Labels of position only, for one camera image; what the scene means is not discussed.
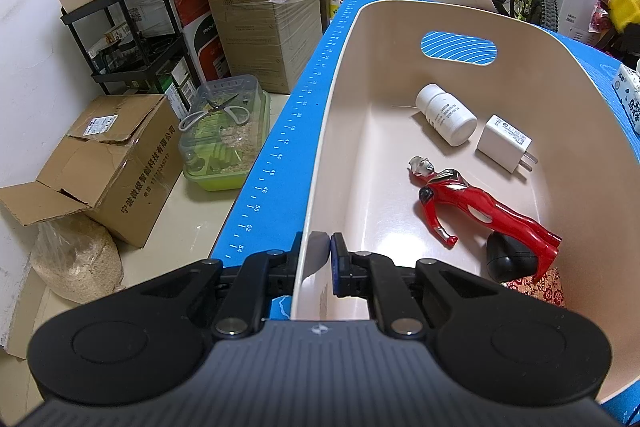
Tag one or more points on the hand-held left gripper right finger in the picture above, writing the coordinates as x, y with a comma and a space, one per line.
339, 267

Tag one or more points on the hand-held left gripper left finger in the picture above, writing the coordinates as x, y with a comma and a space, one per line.
280, 267

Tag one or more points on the beige plastic basket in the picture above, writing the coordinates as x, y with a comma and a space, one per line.
380, 207

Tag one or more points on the red hero figure toy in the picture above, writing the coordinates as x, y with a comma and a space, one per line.
475, 207

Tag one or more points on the black earbuds case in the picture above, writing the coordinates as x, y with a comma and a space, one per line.
507, 259

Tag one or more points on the white pill bottle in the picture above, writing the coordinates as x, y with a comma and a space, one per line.
447, 114

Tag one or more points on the floral patterned small box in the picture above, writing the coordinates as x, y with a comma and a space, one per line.
542, 289

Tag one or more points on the white plug charger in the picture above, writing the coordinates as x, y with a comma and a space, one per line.
502, 142

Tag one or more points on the blue silicone mat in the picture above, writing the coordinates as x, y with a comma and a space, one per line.
280, 167

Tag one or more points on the clear green plastic cage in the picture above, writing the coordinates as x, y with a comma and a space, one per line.
225, 152

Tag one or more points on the torn cardboard box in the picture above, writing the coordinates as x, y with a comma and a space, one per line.
115, 167

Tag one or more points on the clear bag of grain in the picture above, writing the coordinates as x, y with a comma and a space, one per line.
75, 262

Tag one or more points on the red white appliance box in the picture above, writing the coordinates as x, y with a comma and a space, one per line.
200, 32

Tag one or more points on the black utility cart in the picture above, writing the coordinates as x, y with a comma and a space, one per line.
135, 57

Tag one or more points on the tall printed cardboard box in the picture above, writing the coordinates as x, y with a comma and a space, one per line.
265, 7

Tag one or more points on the white tissue box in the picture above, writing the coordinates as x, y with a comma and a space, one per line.
629, 99

